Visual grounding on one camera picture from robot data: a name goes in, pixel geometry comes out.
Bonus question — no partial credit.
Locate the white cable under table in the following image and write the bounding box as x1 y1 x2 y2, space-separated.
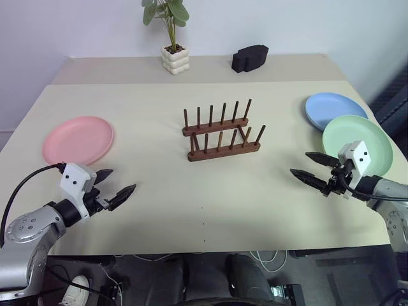
248 250 288 273

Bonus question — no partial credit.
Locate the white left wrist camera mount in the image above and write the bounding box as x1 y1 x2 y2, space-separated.
60 163 98 221

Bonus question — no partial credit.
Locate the green plant in white pot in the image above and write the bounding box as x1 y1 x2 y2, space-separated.
142 0 191 77

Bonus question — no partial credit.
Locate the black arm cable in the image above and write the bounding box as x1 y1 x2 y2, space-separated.
337 165 408 203
0 163 66 250

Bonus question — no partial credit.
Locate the wooden dish rack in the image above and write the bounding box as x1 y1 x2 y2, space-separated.
182 98 267 163

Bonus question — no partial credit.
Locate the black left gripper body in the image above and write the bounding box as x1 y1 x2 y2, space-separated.
83 187 112 215

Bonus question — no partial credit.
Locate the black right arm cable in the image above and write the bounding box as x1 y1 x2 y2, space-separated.
337 165 408 203

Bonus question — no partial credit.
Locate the green plate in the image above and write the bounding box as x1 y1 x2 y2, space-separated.
321 115 394 178

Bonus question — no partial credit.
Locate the dark rounded shape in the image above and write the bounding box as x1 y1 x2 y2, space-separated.
224 253 272 301

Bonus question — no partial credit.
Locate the black foam block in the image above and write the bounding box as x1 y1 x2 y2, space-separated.
231 44 270 75

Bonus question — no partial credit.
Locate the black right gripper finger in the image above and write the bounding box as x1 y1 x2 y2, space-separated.
289 168 330 193
305 152 337 168

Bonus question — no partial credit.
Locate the white shoe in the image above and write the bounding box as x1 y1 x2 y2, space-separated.
60 275 91 305

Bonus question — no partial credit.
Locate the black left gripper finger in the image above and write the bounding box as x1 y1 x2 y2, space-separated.
94 168 115 186
106 183 138 212

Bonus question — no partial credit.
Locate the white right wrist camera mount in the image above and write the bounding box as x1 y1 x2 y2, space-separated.
337 140 372 192

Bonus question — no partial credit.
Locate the blue plate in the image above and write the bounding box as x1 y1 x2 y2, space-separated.
304 92 370 132

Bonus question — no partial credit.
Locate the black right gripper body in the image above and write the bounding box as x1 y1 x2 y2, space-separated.
321 159 355 199

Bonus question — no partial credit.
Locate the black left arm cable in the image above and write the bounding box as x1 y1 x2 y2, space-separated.
0 163 66 250

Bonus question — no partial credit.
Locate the pink plate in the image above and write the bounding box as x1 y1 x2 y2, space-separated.
41 116 115 167

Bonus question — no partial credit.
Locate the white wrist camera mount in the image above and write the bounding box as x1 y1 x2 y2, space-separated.
60 163 98 221
337 140 372 192

